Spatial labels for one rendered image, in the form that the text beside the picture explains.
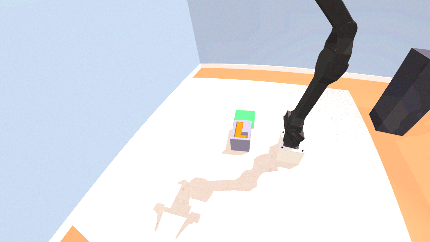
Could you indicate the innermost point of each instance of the orange l-shaped part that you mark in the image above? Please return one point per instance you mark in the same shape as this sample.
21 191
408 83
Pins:
239 131

